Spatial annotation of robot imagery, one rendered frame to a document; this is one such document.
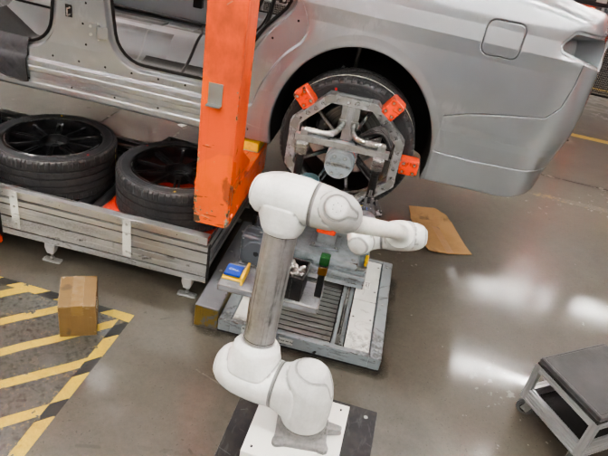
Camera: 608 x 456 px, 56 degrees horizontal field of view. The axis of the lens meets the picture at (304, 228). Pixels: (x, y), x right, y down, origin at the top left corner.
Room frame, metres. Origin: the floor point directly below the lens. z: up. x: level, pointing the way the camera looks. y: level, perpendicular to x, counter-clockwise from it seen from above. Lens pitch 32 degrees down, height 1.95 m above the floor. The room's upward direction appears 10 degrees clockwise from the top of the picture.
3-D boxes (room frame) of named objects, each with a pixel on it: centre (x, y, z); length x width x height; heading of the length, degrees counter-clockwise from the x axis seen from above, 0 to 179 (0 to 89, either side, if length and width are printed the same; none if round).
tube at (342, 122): (2.43, -0.01, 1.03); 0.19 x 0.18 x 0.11; 174
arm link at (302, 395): (1.29, -0.10, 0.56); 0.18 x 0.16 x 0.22; 75
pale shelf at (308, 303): (1.94, 0.09, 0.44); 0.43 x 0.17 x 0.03; 84
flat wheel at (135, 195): (2.75, 0.72, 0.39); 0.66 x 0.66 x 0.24
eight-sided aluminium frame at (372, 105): (2.54, -0.12, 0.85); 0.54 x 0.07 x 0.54; 84
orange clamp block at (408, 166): (2.52, -0.43, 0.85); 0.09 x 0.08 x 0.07; 84
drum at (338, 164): (2.47, -0.11, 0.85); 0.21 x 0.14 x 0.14; 174
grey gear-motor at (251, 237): (2.54, 0.19, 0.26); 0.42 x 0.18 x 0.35; 174
